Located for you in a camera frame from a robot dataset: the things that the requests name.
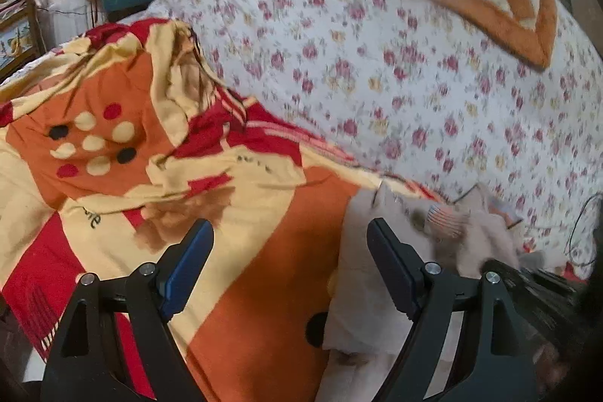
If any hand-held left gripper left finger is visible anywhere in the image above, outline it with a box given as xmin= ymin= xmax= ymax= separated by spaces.
xmin=40 ymin=218 xmax=215 ymax=402

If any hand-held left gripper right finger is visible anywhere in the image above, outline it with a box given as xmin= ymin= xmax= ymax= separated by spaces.
xmin=366 ymin=217 xmax=540 ymax=402

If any beige garment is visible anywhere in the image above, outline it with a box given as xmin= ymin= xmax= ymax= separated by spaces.
xmin=315 ymin=183 xmax=547 ymax=402

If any orange red printed blanket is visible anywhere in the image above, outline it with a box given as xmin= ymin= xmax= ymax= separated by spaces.
xmin=0 ymin=18 xmax=444 ymax=402

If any floral bed quilt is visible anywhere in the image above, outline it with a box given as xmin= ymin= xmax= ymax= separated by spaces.
xmin=113 ymin=0 xmax=603 ymax=280

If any black cable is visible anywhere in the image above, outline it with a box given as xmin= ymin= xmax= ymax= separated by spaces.
xmin=566 ymin=192 xmax=603 ymax=267

